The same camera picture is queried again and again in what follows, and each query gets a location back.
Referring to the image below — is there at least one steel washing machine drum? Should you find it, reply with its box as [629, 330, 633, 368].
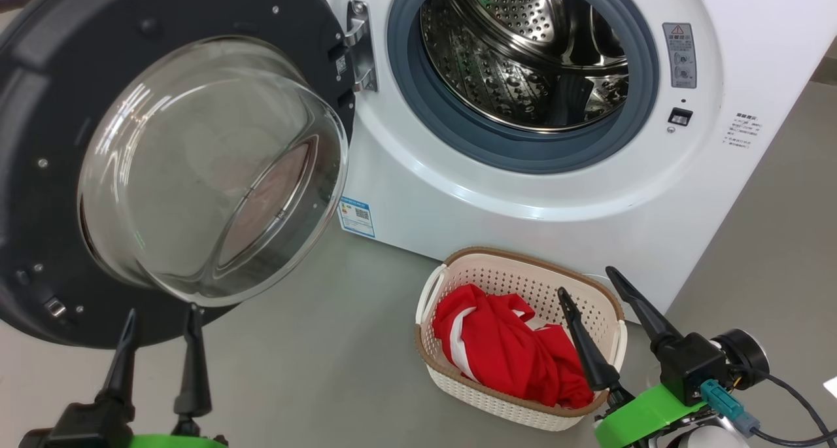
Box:
[420, 0, 630, 133]

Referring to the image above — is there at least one cream laundry basket brown rim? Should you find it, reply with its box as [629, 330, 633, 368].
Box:
[414, 247, 628, 432]

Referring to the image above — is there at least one red and white garment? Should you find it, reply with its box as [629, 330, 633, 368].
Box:
[432, 283, 596, 409]

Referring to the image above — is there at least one teal right cable connector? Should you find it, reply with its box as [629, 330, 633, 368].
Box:
[700, 379, 762, 436]

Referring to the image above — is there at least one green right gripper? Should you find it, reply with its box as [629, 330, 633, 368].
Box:
[557, 266, 710, 448]

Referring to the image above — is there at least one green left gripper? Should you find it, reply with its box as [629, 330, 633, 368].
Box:
[98, 304, 228, 448]

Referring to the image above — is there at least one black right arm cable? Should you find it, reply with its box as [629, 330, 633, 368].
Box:
[739, 368, 837, 448]

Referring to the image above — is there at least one grey warning sticker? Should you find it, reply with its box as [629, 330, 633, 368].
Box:
[662, 23, 697, 89]

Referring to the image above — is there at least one blue energy label sticker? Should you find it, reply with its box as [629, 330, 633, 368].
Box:
[338, 196, 377, 239]

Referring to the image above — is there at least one black washing machine glass door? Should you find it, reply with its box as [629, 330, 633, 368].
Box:
[0, 0, 357, 351]

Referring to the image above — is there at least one white front-load washing machine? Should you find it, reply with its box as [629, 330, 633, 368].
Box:
[307, 0, 837, 318]

